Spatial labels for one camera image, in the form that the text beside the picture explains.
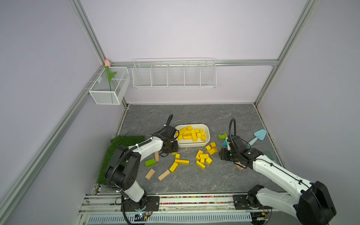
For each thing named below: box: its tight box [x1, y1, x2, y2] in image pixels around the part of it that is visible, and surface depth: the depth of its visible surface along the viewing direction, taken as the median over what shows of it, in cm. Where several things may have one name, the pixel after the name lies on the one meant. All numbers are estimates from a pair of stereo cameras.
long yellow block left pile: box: [174, 159, 190, 165], surface depth 89 cm
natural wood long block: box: [157, 169, 171, 182], surface depth 84 cm
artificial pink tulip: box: [104, 59, 117, 92], surface depth 92 cm
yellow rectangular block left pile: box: [169, 161, 179, 173], surface depth 86 cm
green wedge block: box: [144, 158, 157, 168], surface depth 88 cm
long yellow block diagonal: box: [178, 127, 188, 138], surface depth 101 cm
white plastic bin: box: [175, 123, 211, 148], surface depth 101 cm
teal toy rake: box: [263, 151, 275, 161], surface depth 92 cm
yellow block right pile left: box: [195, 160, 206, 170], surface depth 87 cm
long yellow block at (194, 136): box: [191, 128, 198, 143], surface depth 101 cm
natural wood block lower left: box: [144, 168, 156, 180], surface depth 85 cm
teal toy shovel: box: [247, 129, 267, 147], surface depth 103 cm
